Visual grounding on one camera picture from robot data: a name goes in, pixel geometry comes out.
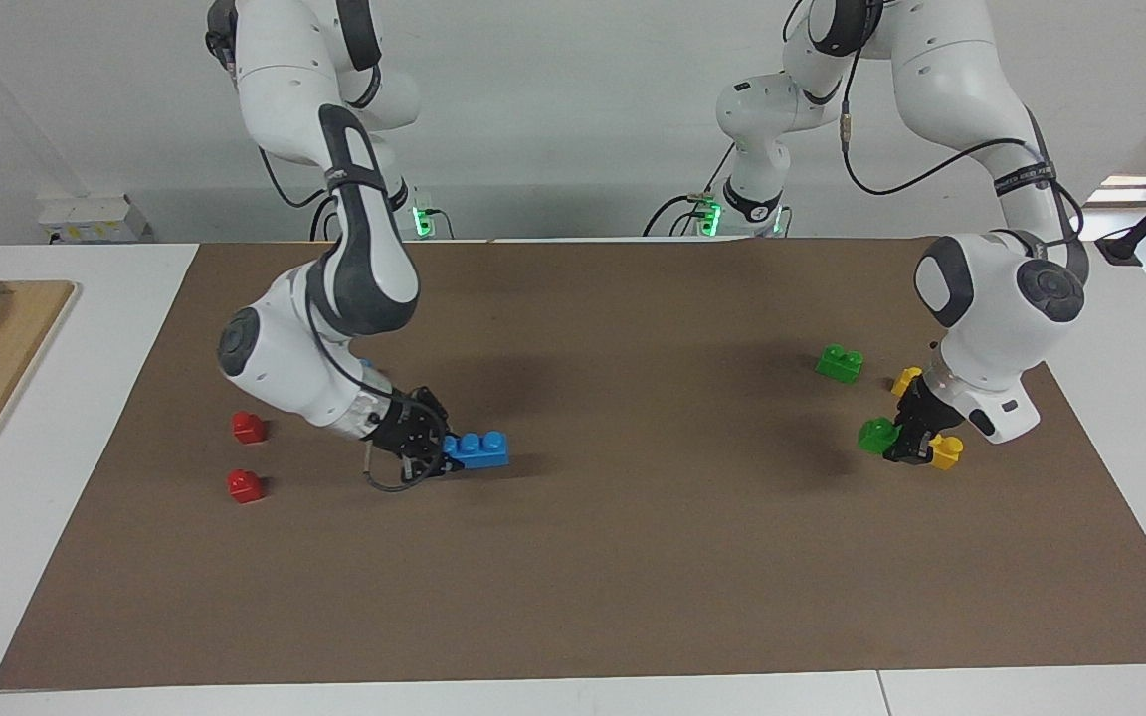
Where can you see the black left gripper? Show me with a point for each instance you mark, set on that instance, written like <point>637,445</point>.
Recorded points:
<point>926,413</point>

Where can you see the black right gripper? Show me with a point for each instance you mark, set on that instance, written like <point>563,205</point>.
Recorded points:
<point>409,423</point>

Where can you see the green two-stud toy brick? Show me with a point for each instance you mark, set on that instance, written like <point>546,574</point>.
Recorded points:
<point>839,365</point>
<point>875,438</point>

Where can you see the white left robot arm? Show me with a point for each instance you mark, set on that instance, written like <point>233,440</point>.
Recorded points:
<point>991,308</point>

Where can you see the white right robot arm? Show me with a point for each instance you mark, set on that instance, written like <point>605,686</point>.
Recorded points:
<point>285,338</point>

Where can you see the yellow two-stud toy brick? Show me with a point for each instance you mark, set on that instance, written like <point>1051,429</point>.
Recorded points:
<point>949,453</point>
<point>906,381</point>

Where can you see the red one-stud toy brick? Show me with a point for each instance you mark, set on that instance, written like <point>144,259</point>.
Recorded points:
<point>249,429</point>
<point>245,487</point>

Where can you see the brown paper table mat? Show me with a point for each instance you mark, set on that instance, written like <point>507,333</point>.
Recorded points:
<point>633,557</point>

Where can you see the white wall socket box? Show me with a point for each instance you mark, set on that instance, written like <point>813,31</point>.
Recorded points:
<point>95,219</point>

